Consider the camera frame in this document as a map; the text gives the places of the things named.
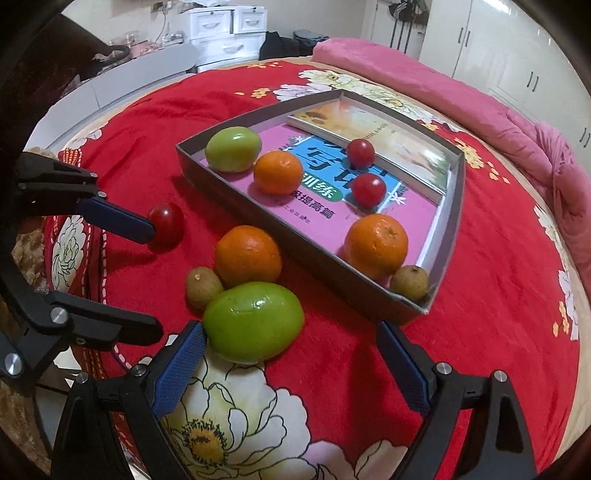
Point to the pink book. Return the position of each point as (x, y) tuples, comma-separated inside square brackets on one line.
[(411, 221)]

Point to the orange tangerine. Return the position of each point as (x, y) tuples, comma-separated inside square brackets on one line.
[(278, 171), (248, 256), (376, 247)]

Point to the pink quilt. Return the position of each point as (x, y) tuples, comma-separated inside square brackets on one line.
[(461, 92)]

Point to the red floral blanket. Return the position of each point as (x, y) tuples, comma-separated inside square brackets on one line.
[(485, 300)]

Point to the black cloth pile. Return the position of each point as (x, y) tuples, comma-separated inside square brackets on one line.
[(281, 46)]

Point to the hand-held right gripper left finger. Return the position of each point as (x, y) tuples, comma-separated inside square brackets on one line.
[(178, 369)]

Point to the red cherry tomato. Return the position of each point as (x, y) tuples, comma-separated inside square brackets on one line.
[(368, 190), (360, 152), (166, 224)]

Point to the green jujube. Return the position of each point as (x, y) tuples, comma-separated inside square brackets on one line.
[(233, 148), (253, 321)]

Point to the yellow book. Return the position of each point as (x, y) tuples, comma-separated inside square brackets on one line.
[(406, 147)]

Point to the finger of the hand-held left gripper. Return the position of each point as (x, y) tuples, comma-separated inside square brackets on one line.
[(106, 325), (120, 221)]

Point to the white drawer cabinet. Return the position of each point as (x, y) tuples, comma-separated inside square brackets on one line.
[(221, 27)]

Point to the light grey bed frame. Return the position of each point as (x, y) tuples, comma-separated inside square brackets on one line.
[(138, 69)]

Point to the dark hanging clothes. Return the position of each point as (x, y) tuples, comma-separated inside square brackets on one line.
[(401, 14)]

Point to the grey cardboard box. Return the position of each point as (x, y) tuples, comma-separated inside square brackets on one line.
[(323, 258)]

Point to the white wardrobe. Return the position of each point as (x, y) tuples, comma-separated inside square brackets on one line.
[(508, 46)]

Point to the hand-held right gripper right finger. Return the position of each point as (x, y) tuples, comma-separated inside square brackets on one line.
[(401, 364)]

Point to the dark brown furniture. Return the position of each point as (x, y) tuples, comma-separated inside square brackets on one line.
[(83, 50)]

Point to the small brown kiwi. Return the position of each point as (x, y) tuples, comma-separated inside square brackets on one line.
[(203, 287), (409, 281)]

